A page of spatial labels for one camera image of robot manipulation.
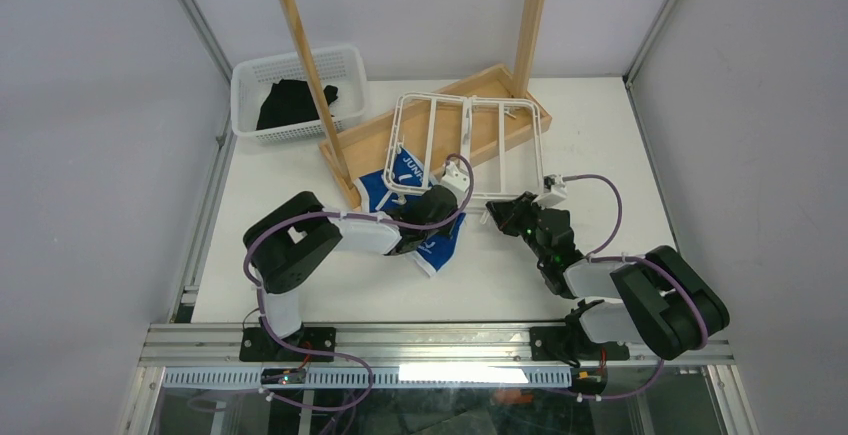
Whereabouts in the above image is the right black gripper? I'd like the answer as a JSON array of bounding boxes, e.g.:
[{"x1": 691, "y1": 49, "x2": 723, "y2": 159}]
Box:
[{"x1": 486, "y1": 192, "x2": 550, "y2": 266}]

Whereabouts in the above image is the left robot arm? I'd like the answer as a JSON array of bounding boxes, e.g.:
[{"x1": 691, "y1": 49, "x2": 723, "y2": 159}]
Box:
[{"x1": 239, "y1": 185, "x2": 464, "y2": 363}]

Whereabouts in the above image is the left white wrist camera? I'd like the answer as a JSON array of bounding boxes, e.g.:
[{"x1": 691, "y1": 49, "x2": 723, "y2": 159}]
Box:
[{"x1": 439, "y1": 160, "x2": 471, "y2": 200}]

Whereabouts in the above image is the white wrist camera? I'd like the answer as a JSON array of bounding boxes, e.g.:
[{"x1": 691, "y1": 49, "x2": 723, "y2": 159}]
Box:
[
  {"x1": 534, "y1": 175, "x2": 567, "y2": 208},
  {"x1": 439, "y1": 160, "x2": 471, "y2": 200}
]

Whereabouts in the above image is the purple cable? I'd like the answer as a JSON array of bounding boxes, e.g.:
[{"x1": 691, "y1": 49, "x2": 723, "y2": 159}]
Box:
[
  {"x1": 242, "y1": 152, "x2": 476, "y2": 435},
  {"x1": 563, "y1": 173, "x2": 710, "y2": 401}
]

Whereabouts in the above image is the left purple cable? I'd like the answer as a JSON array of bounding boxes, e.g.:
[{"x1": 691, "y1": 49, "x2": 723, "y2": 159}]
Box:
[{"x1": 242, "y1": 152, "x2": 476, "y2": 435}]

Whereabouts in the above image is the blue boxer underwear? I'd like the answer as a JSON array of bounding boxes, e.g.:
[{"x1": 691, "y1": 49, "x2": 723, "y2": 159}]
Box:
[{"x1": 354, "y1": 148, "x2": 465, "y2": 277}]

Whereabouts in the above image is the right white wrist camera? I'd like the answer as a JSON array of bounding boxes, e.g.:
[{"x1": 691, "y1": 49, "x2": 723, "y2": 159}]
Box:
[{"x1": 534, "y1": 175, "x2": 567, "y2": 208}]

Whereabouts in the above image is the black garment in basket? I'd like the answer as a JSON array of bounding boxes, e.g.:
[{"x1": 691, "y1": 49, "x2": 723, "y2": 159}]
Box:
[{"x1": 256, "y1": 79, "x2": 319, "y2": 130}]

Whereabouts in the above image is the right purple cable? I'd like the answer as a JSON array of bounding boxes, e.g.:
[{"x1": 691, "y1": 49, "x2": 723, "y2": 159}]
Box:
[{"x1": 563, "y1": 173, "x2": 710, "y2": 401}]

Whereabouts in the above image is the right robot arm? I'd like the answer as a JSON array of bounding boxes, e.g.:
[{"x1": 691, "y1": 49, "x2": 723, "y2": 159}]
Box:
[{"x1": 486, "y1": 193, "x2": 730, "y2": 361}]

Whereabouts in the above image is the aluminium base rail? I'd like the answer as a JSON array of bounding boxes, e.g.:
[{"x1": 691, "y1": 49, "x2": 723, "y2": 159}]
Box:
[{"x1": 137, "y1": 320, "x2": 737, "y2": 394}]

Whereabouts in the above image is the white plastic clip hanger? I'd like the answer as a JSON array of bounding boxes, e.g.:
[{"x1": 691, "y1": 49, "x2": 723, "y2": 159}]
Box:
[{"x1": 382, "y1": 92, "x2": 552, "y2": 208}]

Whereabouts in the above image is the wooden hanger stand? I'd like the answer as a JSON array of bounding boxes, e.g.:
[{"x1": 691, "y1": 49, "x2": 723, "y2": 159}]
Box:
[{"x1": 279, "y1": 0, "x2": 552, "y2": 210}]

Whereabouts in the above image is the white perforated plastic basket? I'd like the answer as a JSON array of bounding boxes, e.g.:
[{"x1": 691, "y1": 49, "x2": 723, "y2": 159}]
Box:
[{"x1": 231, "y1": 45, "x2": 370, "y2": 144}]

